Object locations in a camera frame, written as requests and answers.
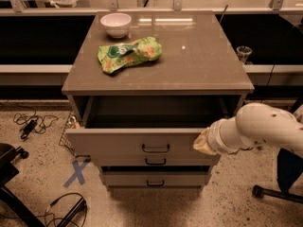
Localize grey top drawer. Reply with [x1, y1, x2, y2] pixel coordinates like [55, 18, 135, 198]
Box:
[68, 95, 240, 157]

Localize grey drawer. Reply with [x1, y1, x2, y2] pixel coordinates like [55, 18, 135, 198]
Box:
[100, 172, 211, 187]
[68, 95, 240, 157]
[92, 154, 220, 166]

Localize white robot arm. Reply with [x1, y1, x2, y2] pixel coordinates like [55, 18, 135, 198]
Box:
[193, 103, 303, 158]

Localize grey drawer cabinet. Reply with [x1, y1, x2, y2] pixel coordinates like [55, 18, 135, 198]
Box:
[62, 11, 254, 176]

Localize grey bottom drawer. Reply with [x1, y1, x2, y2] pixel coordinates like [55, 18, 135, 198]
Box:
[100, 172, 211, 187]

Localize grey middle drawer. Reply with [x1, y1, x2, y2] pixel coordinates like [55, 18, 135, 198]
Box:
[92, 154, 220, 166]

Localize clear glass cup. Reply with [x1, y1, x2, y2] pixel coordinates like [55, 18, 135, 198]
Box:
[236, 45, 252, 63]

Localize green snack bag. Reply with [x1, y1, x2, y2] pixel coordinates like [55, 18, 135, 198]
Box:
[98, 37, 162, 75]

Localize white bowl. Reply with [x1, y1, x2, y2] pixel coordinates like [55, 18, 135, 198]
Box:
[100, 13, 132, 38]

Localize black office chair base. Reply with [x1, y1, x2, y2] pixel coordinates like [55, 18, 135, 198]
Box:
[0, 142, 45, 227]

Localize black top drawer handle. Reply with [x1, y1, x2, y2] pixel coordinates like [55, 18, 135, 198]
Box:
[141, 144, 170, 153]

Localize wire basket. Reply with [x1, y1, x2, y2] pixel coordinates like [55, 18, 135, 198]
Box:
[59, 112, 80, 157]

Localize black floor cable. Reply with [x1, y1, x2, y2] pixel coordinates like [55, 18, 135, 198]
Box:
[36, 192, 88, 227]

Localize black power adapter with cable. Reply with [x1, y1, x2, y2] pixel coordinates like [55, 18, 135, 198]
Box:
[13, 106, 59, 140]

